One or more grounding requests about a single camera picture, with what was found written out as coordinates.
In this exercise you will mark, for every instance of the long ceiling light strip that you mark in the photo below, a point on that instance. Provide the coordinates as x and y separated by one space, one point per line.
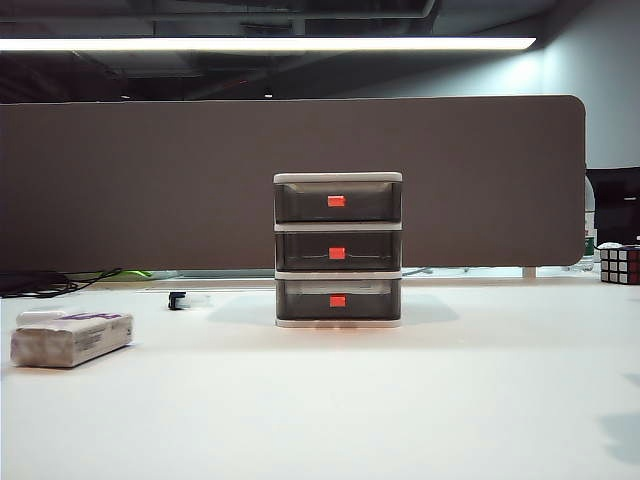
250 44

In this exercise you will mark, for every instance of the clear plastic bottle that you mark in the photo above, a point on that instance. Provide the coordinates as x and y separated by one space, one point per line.
590 225

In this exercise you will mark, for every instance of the white plastic drawer cabinet frame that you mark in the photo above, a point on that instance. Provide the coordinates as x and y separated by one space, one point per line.
337 176

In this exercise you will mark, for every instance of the black rubik's cube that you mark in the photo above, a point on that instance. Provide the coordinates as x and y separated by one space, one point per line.
620 262

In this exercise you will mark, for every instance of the white napkin pack purple print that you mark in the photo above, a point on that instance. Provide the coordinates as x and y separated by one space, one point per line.
75 342

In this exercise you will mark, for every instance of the white earbuds case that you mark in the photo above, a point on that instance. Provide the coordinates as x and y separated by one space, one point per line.
37 316

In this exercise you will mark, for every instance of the brown desk partition panel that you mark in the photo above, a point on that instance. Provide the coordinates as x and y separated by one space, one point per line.
150 190

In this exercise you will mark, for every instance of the black monitor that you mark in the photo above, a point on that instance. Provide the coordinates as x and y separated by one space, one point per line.
615 200

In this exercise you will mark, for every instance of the small green object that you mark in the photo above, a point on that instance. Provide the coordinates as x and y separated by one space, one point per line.
135 274

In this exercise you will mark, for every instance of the white partition foot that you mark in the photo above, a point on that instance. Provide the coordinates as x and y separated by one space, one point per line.
529 272

